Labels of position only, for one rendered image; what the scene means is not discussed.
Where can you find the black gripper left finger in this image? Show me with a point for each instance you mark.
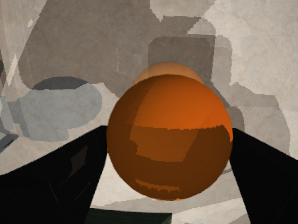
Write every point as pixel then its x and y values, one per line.
pixel 58 187

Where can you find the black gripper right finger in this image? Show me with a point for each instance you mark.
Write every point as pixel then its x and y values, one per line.
pixel 267 180

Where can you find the low clear corner walls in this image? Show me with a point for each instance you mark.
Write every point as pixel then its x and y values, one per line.
pixel 7 127

